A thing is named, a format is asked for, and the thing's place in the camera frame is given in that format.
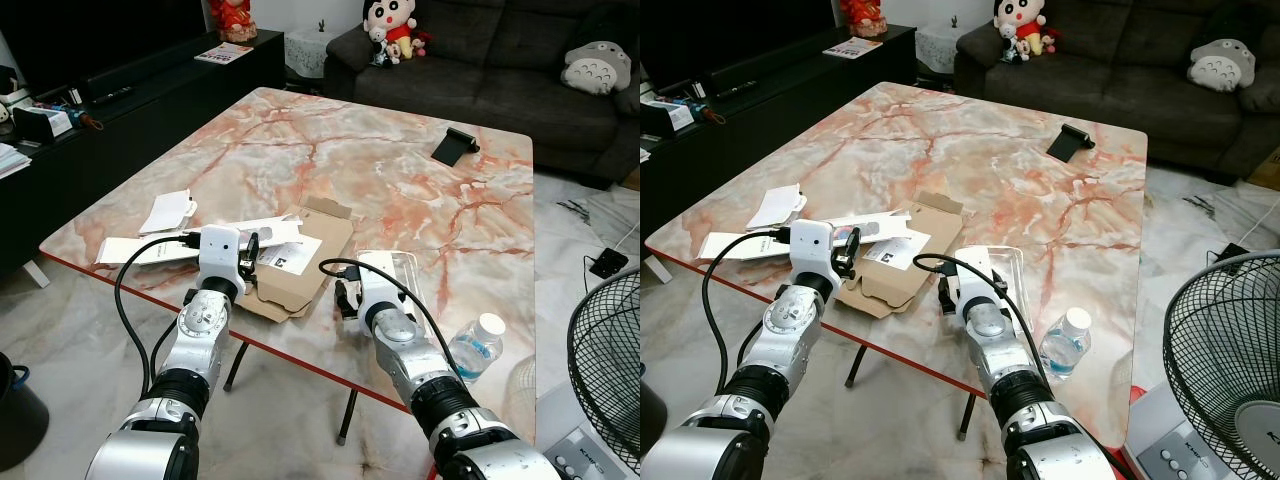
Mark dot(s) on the clear plastic packaging tray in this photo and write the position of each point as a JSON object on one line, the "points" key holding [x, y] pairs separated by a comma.
{"points": [[1010, 268], [408, 272]]}

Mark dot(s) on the black rubbish bin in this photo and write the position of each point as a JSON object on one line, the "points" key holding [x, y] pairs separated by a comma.
{"points": [[20, 415], [650, 405]]}

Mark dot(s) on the flat brown cardboard packaging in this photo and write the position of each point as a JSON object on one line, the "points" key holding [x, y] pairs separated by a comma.
{"points": [[300, 290], [890, 285]]}

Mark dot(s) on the white paper with black logo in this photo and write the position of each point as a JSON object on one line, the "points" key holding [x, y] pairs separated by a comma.
{"points": [[900, 250], [290, 255]]}

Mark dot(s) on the small white folded paper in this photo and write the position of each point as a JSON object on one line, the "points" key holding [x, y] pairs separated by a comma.
{"points": [[168, 212], [775, 207]]}

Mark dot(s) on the clear plastic water bottle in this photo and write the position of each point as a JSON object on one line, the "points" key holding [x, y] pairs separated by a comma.
{"points": [[1065, 345], [475, 350]]}

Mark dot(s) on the black TV console cabinet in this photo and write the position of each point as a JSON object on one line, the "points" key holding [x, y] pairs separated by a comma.
{"points": [[150, 140], [790, 130]]}

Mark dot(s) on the black phone stand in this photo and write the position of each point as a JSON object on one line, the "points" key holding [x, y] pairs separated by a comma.
{"points": [[452, 145], [1068, 140]]}

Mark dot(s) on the black remote control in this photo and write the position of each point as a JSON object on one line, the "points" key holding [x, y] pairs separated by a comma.
{"points": [[735, 88], [110, 93]]}

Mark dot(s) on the printed booklet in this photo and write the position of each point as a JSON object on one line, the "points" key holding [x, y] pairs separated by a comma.
{"points": [[852, 47], [223, 52]]}

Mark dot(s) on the white lace covered side table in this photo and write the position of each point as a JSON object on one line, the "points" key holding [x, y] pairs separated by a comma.
{"points": [[305, 55], [937, 50]]}

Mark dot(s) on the red plastic stool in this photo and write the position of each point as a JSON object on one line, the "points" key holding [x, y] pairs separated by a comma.
{"points": [[1134, 392]]}

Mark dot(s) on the brown cardboard box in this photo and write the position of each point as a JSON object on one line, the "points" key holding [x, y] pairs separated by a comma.
{"points": [[632, 181], [1273, 168]]}

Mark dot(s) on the black and white small box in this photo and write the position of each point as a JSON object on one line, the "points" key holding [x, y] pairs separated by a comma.
{"points": [[670, 115], [42, 125]]}

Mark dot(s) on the black power adapter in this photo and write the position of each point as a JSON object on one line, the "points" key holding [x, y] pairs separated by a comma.
{"points": [[607, 263], [1232, 253]]}

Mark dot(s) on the red festive doll decoration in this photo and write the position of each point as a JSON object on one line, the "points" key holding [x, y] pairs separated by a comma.
{"points": [[862, 15], [232, 18]]}

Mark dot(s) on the black television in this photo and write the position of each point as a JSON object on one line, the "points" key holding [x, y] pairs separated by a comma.
{"points": [[90, 40], [730, 35]]}

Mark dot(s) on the black grille grey table fan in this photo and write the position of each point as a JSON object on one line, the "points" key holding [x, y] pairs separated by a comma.
{"points": [[1160, 430], [570, 440]]}

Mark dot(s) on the dark grey fabric sofa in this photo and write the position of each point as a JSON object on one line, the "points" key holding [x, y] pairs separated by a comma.
{"points": [[500, 90], [1120, 85]]}

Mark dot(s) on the small red plush toy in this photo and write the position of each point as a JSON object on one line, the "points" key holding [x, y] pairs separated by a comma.
{"points": [[1052, 40], [422, 43]]}

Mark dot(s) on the cartoon boy plush doll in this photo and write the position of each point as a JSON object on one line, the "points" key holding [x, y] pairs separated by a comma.
{"points": [[1015, 22], [385, 25]]}

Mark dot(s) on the grey Totoro plush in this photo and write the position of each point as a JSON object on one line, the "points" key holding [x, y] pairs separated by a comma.
{"points": [[595, 68], [1222, 65]]}

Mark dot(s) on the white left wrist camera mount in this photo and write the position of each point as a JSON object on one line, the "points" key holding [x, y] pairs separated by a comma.
{"points": [[812, 245], [220, 250]]}

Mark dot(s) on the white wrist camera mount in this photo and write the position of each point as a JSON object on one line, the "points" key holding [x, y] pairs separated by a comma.
{"points": [[812, 245], [220, 250], [378, 280], [975, 275]]}

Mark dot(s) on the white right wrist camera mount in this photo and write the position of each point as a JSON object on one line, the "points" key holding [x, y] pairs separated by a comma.
{"points": [[975, 275], [378, 280]]}

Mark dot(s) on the black metal table frame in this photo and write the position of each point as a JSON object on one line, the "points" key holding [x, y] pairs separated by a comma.
{"points": [[237, 367], [966, 420]]}

